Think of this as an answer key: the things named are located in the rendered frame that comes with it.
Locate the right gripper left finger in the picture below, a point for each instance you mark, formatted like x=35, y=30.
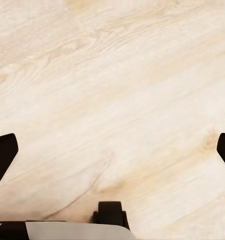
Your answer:
x=8, y=151

